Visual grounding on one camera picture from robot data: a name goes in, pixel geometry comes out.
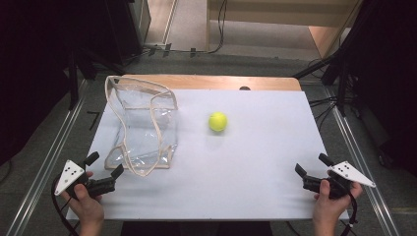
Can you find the black curtain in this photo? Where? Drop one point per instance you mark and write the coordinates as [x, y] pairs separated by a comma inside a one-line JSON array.
[[390, 82], [32, 65]]

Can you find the black metal stand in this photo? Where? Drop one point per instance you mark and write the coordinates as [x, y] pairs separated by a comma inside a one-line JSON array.
[[341, 82], [73, 85]]

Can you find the clear plastic bag beige trim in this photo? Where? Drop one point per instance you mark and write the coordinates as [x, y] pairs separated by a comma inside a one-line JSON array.
[[141, 131]]

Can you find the white table board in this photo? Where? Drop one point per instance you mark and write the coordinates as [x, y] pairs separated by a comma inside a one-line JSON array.
[[249, 160]]

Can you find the person's left hand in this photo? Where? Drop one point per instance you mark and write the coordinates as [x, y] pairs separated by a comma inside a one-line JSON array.
[[86, 205]]

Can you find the light wooden cabinet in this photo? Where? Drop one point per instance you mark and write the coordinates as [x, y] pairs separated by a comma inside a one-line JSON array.
[[278, 13]]

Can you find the person's right hand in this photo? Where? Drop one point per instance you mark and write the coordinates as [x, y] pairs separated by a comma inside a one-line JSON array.
[[331, 205]]

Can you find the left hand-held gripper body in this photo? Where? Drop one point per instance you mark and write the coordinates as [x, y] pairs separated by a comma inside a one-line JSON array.
[[69, 175]]

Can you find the yellow tennis ball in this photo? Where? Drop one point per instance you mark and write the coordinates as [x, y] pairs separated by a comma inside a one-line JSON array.
[[218, 121]]

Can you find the metal floor rail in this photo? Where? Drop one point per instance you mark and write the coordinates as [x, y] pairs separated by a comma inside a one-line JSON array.
[[49, 164], [345, 131]]

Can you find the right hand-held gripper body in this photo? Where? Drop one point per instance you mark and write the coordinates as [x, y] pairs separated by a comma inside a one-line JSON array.
[[352, 173]]

